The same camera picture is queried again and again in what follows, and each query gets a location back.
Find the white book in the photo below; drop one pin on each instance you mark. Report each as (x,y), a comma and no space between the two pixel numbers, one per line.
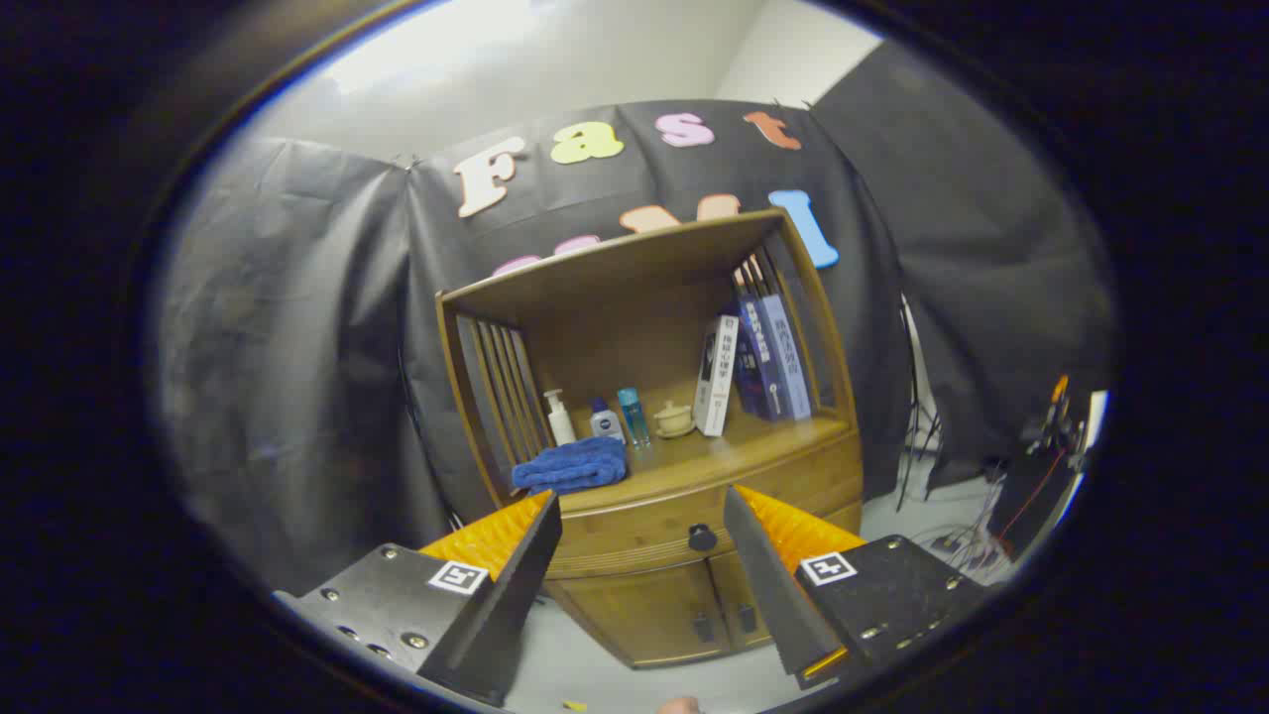
(716,377)

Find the pale lavender book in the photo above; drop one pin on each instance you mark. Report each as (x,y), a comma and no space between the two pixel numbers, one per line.
(788,357)

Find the beige lidded teacup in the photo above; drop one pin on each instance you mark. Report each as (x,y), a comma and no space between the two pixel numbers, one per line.
(675,419)

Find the black backdrop cloth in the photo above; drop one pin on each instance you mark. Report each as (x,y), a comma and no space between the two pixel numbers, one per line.
(297,347)

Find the dark device with orange part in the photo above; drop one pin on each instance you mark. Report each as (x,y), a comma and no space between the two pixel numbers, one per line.
(1036,476)

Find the folded blue towel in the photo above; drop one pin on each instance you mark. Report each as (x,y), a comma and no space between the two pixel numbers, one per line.
(575,466)

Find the clear blue bottle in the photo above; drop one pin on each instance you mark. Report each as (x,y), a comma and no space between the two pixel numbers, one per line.
(634,416)

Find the white pump bottle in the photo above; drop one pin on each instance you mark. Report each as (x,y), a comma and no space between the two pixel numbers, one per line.
(561,426)

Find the white bottle with blue cap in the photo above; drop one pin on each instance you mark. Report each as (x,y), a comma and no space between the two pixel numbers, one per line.
(606,424)

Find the wooden drawer with black knob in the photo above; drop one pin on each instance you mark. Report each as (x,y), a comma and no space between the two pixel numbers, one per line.
(634,526)

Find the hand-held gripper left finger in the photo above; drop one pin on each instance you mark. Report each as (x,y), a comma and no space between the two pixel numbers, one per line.
(516,595)

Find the wooden countertop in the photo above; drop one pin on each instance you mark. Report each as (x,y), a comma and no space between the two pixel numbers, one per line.
(724,451)

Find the wooden cabinet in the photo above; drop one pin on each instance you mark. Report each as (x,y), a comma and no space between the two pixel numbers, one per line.
(615,337)

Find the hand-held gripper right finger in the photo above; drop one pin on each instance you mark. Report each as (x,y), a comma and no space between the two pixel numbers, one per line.
(763,585)

